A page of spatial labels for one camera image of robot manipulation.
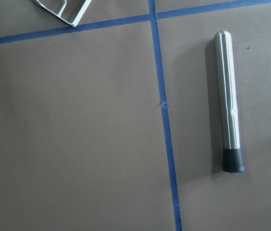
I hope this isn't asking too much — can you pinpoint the steel muddler black tip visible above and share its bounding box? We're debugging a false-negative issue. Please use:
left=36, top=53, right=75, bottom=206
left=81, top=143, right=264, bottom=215
left=214, top=30, right=246, bottom=173

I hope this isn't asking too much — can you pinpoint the white wire cup rack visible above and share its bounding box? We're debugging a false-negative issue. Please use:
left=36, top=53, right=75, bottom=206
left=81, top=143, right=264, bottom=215
left=33, top=0, right=92, bottom=27

